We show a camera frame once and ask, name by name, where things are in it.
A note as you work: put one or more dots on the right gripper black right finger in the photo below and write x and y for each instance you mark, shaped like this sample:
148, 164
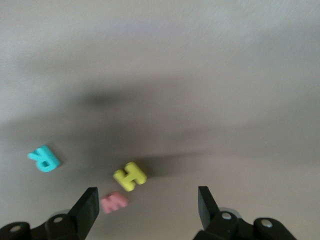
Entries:
220, 225

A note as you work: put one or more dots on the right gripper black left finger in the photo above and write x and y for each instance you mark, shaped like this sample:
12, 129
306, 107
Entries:
70, 225

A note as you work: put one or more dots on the red small letter w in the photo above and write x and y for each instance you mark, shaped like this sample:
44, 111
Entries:
108, 205

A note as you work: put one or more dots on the teal capital letter R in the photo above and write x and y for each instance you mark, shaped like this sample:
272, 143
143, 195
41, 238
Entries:
40, 156

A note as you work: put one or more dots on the yellow capital letter H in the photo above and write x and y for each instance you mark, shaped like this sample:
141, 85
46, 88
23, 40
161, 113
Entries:
130, 176

